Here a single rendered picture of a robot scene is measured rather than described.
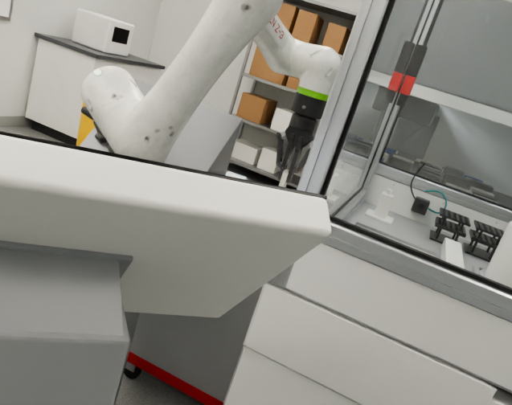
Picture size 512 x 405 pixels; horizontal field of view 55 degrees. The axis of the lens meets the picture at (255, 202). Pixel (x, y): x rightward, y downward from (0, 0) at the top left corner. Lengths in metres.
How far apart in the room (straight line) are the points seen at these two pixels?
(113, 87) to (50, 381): 0.80
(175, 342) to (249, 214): 1.45
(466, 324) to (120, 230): 0.60
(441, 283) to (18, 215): 0.64
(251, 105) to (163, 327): 3.95
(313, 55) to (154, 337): 1.16
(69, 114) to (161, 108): 3.91
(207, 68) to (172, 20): 5.53
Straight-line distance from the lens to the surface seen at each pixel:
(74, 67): 4.93
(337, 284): 0.89
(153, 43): 6.68
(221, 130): 1.38
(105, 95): 1.20
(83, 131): 4.14
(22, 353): 0.52
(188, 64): 1.06
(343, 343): 0.93
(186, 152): 1.36
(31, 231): 0.51
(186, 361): 1.92
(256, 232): 0.50
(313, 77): 1.40
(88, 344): 0.52
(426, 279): 0.87
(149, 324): 1.93
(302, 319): 0.93
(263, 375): 1.00
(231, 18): 1.03
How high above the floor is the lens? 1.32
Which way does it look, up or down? 16 degrees down
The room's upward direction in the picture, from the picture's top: 18 degrees clockwise
